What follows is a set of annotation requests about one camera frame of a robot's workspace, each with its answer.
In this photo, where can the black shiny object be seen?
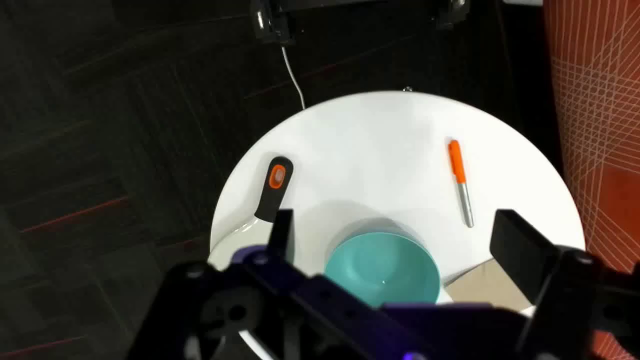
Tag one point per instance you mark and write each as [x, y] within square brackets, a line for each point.
[270, 20]

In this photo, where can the orange patterned sofa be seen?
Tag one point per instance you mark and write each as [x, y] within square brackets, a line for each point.
[600, 101]

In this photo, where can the orange grey marker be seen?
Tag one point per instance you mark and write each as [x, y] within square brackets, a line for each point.
[458, 163]

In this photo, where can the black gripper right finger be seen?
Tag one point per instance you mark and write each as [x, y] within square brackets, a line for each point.
[522, 256]

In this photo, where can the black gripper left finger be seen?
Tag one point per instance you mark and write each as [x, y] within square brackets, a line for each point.
[280, 237]

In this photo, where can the tan paper card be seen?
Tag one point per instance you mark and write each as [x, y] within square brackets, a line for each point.
[473, 287]

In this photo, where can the blue bowl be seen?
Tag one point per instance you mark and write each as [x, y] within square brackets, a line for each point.
[381, 266]

